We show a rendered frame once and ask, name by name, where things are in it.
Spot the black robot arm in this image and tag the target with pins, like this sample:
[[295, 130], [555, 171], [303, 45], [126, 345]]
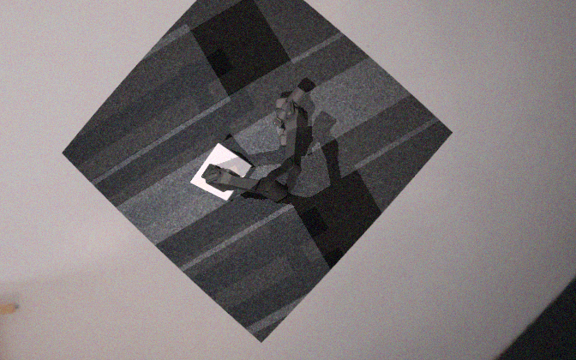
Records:
[[295, 120]]

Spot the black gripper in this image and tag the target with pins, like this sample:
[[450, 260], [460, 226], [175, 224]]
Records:
[[282, 133]]

